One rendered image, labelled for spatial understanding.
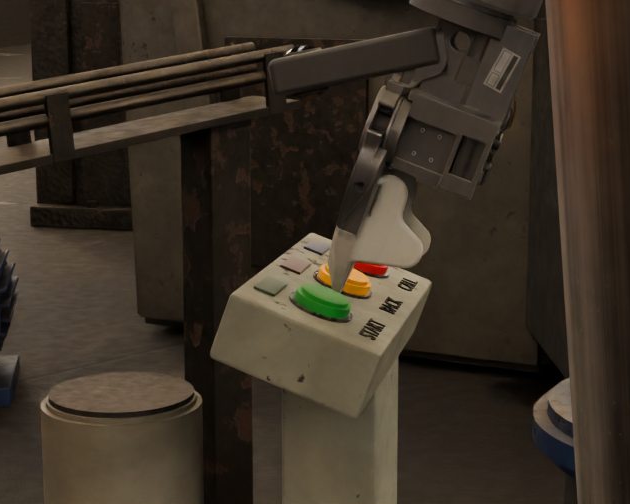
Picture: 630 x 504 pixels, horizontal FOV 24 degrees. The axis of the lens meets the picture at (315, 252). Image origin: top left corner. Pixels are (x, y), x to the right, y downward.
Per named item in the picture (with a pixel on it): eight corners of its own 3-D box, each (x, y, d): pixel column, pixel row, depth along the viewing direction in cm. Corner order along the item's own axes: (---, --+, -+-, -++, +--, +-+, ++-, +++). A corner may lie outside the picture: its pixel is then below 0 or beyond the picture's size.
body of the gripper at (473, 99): (465, 211, 93) (535, 32, 90) (342, 161, 94) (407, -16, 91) (478, 193, 100) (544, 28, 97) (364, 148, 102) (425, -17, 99)
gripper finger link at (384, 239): (392, 326, 96) (442, 198, 94) (310, 292, 97) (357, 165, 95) (400, 316, 99) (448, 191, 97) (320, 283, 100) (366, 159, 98)
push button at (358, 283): (308, 289, 106) (316, 267, 106) (320, 278, 110) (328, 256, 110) (358, 310, 106) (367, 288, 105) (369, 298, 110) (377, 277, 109)
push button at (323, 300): (283, 312, 99) (292, 288, 99) (297, 300, 103) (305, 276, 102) (337, 335, 99) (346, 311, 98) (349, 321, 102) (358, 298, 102)
